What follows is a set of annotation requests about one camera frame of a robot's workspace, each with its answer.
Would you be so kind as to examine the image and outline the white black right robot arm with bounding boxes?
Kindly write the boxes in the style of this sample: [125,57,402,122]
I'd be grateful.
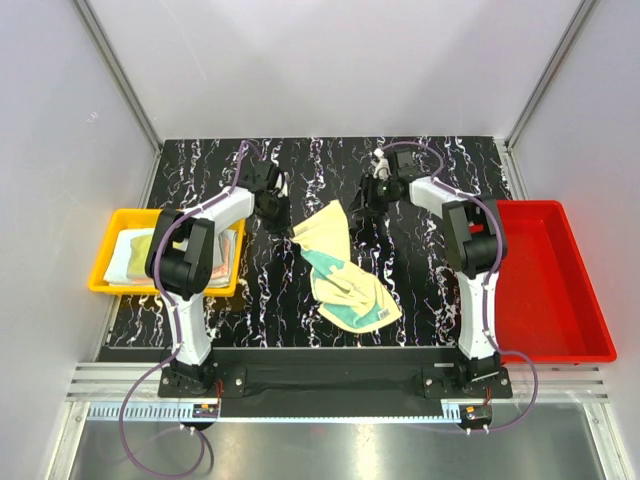
[350,141,507,397]

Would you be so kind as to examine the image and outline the white cable duct strip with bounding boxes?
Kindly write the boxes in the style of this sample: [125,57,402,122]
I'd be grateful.
[88,400,461,424]

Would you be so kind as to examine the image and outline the green yellow towel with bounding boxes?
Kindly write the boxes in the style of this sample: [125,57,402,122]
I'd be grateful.
[292,200,402,334]

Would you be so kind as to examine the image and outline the black mounting base plate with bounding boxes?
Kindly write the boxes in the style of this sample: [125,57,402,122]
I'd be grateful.
[158,347,513,421]

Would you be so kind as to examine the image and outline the yellow plastic tray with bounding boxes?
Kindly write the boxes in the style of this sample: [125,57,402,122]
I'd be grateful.
[88,209,246,297]

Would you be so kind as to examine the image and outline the right connector box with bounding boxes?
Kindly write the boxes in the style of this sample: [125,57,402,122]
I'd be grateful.
[464,405,493,423]

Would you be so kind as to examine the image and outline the connector box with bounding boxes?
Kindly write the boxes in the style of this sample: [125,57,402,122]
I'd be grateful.
[464,405,493,423]
[192,403,220,421]

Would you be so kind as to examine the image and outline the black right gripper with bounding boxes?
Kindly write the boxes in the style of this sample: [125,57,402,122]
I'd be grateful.
[345,173,395,218]

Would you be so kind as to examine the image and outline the light blue towel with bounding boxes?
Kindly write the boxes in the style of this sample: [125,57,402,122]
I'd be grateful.
[102,227,239,291]

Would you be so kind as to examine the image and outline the left connector box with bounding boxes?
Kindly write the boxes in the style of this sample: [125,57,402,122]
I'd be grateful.
[192,403,220,421]

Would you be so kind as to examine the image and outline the red plastic tray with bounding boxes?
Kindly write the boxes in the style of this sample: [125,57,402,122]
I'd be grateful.
[495,200,617,364]

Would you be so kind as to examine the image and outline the grey towel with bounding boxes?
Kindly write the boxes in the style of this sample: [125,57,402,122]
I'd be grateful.
[112,227,236,281]

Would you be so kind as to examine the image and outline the pink towel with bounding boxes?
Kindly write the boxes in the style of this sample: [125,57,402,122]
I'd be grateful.
[208,229,238,288]

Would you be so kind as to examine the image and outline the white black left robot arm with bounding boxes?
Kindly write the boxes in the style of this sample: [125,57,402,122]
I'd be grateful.
[145,161,292,396]

